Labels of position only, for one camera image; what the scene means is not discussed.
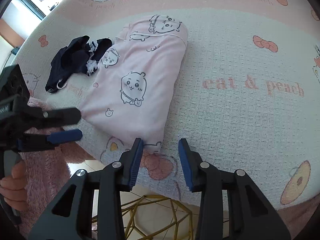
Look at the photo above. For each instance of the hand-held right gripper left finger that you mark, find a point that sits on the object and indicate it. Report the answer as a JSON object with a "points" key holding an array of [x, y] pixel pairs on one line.
{"points": [[135, 165]]}

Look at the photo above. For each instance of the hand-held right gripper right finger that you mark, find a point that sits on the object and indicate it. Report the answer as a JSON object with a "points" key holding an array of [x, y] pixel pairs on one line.
{"points": [[185, 165]]}

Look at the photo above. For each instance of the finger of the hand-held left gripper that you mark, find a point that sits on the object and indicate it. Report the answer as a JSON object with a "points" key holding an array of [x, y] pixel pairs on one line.
{"points": [[65, 136], [62, 116]]}

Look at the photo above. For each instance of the pink printed pants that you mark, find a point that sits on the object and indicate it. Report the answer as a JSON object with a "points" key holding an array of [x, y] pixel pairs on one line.
{"points": [[140, 85]]}

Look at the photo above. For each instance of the person's left hand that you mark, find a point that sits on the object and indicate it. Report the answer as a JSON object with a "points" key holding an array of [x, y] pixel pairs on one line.
{"points": [[13, 185]]}

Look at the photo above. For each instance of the person's pink fluffy robe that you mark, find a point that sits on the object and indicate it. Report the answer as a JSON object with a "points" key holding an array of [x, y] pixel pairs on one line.
{"points": [[45, 175]]}

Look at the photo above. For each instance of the navy garment with white trim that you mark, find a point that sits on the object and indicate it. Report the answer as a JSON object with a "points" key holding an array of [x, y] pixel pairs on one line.
{"points": [[72, 57]]}

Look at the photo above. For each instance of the pink cream cat printed blanket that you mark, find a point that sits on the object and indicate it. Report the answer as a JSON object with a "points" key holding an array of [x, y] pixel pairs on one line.
{"points": [[237, 120]]}

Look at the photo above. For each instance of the black window frame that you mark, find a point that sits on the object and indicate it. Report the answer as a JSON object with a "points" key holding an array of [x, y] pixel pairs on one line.
{"points": [[30, 5]]}

